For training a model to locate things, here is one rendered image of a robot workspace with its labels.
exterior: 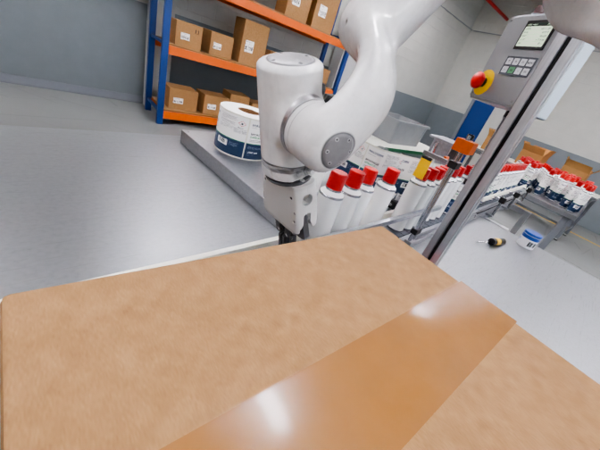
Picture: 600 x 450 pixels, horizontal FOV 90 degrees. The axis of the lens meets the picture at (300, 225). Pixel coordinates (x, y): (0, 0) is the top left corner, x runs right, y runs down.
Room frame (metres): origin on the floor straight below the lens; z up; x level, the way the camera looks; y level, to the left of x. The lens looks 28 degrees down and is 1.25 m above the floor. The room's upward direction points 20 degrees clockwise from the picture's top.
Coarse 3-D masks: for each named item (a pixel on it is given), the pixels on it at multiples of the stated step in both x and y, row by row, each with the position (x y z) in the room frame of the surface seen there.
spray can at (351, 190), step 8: (352, 168) 0.62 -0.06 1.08; (352, 176) 0.60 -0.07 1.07; (360, 176) 0.60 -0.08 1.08; (352, 184) 0.60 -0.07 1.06; (360, 184) 0.60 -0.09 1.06; (344, 192) 0.59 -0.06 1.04; (352, 192) 0.59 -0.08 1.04; (360, 192) 0.61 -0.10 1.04; (344, 200) 0.59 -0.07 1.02; (352, 200) 0.59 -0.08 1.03; (344, 208) 0.59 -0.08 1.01; (352, 208) 0.59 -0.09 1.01; (344, 216) 0.59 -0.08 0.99; (336, 224) 0.59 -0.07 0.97; (344, 224) 0.59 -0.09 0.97
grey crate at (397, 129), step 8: (392, 112) 3.44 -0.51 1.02; (384, 120) 3.00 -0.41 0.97; (392, 120) 2.92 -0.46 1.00; (400, 120) 3.53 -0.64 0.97; (408, 120) 3.48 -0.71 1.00; (384, 128) 2.98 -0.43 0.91; (392, 128) 2.93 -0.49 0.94; (400, 128) 2.94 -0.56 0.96; (408, 128) 3.04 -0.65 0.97; (416, 128) 3.15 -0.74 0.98; (424, 128) 3.21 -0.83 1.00; (376, 136) 3.03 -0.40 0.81; (384, 136) 2.96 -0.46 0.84; (392, 136) 2.91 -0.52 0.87; (400, 136) 3.00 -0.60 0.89; (408, 136) 3.10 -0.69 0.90; (416, 136) 3.22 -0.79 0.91; (400, 144) 3.06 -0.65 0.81; (408, 144) 3.18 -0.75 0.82; (416, 144) 3.29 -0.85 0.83
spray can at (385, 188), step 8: (392, 168) 0.74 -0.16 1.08; (384, 176) 0.73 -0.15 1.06; (392, 176) 0.72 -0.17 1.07; (376, 184) 0.73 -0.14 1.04; (384, 184) 0.72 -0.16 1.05; (392, 184) 0.73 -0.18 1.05; (376, 192) 0.72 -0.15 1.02; (384, 192) 0.71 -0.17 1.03; (392, 192) 0.72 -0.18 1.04; (376, 200) 0.72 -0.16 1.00; (384, 200) 0.71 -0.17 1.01; (368, 208) 0.72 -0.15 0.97; (376, 208) 0.71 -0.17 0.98; (384, 208) 0.72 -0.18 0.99; (368, 216) 0.72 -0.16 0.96; (376, 216) 0.71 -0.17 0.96; (360, 224) 0.72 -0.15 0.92
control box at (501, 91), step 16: (528, 16) 0.88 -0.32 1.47; (544, 16) 0.83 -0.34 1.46; (512, 32) 0.90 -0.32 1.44; (496, 48) 0.92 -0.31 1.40; (512, 48) 0.87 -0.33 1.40; (544, 48) 0.79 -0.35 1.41; (592, 48) 0.80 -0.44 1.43; (496, 64) 0.89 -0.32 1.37; (576, 64) 0.80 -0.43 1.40; (496, 80) 0.86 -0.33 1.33; (512, 80) 0.82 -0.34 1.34; (528, 80) 0.78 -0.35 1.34; (480, 96) 0.89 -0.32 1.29; (496, 96) 0.84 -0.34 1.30; (512, 96) 0.79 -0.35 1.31; (560, 96) 0.80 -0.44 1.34; (544, 112) 0.80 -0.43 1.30
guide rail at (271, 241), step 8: (384, 216) 0.88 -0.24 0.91; (264, 240) 0.51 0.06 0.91; (272, 240) 0.52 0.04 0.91; (296, 240) 0.58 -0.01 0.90; (224, 248) 0.44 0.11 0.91; (232, 248) 0.45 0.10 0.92; (240, 248) 0.46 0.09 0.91; (248, 248) 0.47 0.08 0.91; (256, 248) 0.49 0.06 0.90; (192, 256) 0.39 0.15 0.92; (200, 256) 0.40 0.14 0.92; (208, 256) 0.41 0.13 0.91; (152, 264) 0.34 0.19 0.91; (160, 264) 0.35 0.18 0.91; (168, 264) 0.36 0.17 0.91; (120, 272) 0.31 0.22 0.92
